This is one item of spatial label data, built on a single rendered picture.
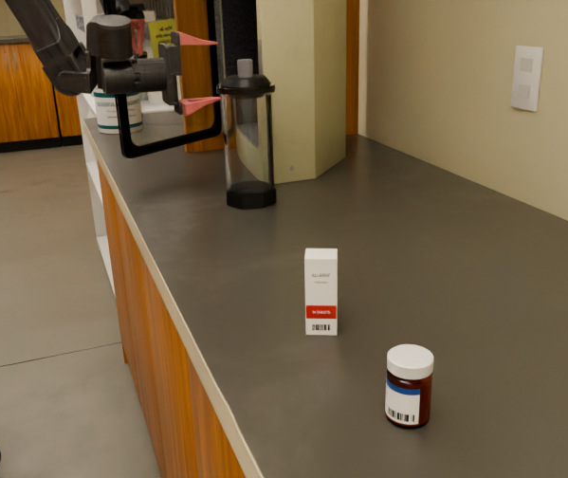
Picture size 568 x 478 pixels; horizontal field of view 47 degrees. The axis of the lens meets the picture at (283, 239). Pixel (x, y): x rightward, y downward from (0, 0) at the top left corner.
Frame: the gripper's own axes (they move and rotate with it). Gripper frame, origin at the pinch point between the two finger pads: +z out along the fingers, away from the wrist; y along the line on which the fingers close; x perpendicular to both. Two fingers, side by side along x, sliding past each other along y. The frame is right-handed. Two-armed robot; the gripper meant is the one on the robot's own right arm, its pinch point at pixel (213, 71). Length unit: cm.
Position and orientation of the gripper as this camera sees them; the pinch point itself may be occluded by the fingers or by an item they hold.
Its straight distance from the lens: 122.4
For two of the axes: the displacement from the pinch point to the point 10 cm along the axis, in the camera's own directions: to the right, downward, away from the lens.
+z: 9.4, -1.4, 3.2
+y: -0.2, -9.4, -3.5
